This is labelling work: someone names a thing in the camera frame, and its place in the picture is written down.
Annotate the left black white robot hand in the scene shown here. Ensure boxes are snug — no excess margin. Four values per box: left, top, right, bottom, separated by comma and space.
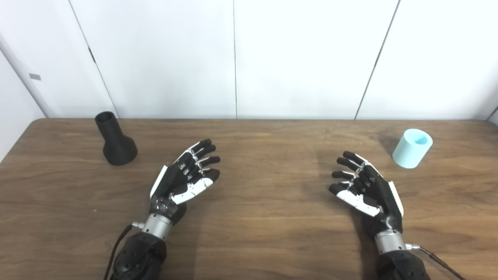
150, 139, 221, 226

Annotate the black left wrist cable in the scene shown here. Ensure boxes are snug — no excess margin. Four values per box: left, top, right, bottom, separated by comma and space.
103, 222, 145, 280

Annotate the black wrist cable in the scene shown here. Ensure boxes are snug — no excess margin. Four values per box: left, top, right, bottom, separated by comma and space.
405, 243, 467, 280
103, 222, 145, 280

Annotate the black flared nozzle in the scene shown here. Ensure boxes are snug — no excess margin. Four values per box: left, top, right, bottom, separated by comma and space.
95, 111, 138, 166

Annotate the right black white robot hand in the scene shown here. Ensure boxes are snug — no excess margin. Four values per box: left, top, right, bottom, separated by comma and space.
329, 151, 404, 238

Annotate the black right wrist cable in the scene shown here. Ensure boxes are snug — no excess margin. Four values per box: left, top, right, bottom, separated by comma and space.
405, 243, 467, 280

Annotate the light-blue hose piece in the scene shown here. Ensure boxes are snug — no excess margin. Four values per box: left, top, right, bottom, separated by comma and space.
392, 129, 433, 169

